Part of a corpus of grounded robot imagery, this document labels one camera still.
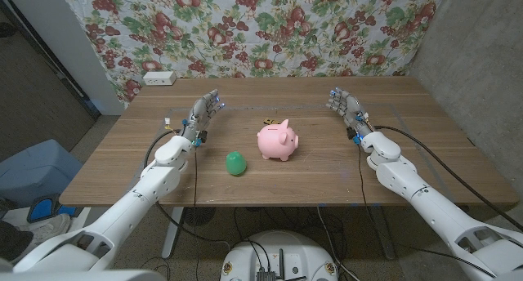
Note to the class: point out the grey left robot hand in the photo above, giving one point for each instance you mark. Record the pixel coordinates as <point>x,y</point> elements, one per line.
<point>196,117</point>

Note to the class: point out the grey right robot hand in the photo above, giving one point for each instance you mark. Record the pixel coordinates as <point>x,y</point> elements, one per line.
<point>352,111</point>

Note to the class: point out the small yellow toy car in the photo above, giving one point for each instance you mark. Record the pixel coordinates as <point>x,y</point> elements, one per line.
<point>269,121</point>

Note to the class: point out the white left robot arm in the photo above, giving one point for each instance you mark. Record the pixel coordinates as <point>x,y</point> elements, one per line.
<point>122,215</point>

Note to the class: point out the blue plastic bin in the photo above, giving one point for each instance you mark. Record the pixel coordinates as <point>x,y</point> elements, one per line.
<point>37,170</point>

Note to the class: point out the white power strip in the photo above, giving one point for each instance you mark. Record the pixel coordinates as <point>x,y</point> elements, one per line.
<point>159,78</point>

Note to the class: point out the pink plastic piggy bank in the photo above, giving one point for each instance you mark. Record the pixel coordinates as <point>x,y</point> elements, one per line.
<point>275,144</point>

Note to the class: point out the green ball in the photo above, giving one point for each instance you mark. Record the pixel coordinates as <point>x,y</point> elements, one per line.
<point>236,163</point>

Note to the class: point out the dark trouser leg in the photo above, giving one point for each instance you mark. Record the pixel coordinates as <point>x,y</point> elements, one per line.
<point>12,240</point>

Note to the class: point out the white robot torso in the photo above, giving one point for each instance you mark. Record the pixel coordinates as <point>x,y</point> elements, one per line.
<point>286,248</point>

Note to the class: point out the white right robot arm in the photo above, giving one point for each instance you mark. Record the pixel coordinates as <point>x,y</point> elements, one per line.
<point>433,207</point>

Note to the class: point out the white table leg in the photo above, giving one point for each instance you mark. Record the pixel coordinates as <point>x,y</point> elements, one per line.
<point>171,232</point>

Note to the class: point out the floral fruit print backdrop cloth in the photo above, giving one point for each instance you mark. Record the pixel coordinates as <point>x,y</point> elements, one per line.
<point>261,28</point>

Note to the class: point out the grey table leg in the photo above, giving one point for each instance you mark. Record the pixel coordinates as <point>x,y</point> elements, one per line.
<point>384,236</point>

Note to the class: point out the grey sneaker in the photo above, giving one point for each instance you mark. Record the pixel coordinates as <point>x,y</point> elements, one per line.
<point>49,230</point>

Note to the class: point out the black round floor fan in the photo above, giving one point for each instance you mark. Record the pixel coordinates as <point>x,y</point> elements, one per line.
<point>199,215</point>

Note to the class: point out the blue and black pad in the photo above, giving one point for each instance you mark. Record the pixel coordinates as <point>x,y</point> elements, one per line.
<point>41,209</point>

